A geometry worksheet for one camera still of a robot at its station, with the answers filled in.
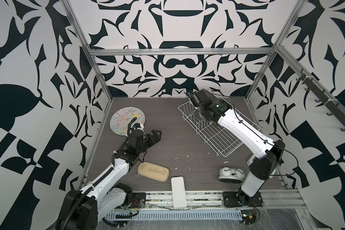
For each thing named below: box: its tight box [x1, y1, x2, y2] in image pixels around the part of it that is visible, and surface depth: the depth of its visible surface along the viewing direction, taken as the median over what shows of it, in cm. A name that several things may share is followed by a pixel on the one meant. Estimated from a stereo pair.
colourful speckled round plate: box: [109, 106, 146, 137], surface depth 110 cm
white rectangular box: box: [171, 176, 187, 210], surface depth 75 cm
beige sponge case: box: [134, 161, 170, 182], surface depth 82 cm
